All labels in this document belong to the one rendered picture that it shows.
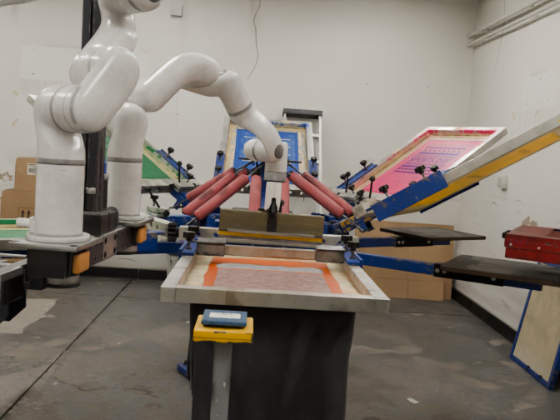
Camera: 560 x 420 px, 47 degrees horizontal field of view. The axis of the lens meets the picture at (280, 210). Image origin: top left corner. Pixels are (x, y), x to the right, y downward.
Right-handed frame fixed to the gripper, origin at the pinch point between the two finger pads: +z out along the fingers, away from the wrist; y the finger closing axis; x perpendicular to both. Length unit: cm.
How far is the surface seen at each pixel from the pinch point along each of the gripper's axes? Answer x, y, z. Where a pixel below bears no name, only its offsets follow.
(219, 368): -12, 78, 25
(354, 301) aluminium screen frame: 21, 59, 12
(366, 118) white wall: 98, -414, -67
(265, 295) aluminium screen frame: -2, 59, 12
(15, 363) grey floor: -140, -158, 110
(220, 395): -11, 78, 31
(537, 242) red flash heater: 95, -5, 0
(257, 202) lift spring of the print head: -5, -54, -3
